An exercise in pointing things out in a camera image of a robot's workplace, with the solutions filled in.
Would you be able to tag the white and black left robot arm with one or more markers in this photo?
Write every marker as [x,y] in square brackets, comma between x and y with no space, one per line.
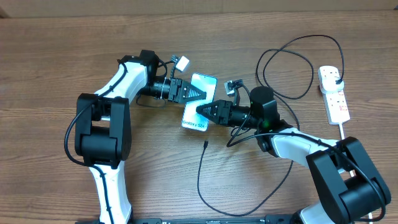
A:
[99,137]

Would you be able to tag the white power strip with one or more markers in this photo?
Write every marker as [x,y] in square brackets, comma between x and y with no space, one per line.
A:
[335,103]

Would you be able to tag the Samsung Galaxy smartphone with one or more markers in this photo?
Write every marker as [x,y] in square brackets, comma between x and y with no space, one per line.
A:
[191,119]

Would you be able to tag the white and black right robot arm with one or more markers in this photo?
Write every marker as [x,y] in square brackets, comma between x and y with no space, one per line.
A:
[349,187]

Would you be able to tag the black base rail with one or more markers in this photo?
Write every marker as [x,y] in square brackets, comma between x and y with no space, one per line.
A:
[268,219]

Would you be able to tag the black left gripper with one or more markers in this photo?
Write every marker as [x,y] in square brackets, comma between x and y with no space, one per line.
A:
[182,84]

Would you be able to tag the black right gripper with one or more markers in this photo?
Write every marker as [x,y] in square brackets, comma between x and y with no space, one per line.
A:
[224,109]

